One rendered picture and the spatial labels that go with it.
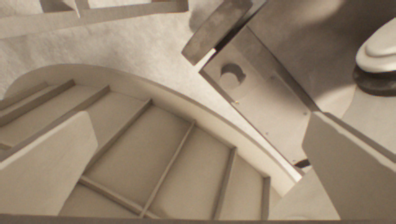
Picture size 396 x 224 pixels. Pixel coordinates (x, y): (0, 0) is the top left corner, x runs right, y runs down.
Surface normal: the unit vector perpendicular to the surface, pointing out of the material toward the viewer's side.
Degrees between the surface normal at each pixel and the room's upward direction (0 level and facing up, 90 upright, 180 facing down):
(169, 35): 0
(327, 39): 0
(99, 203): 90
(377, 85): 90
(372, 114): 90
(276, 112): 0
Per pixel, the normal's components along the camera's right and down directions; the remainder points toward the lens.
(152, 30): -0.31, 0.54
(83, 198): 0.25, -0.74
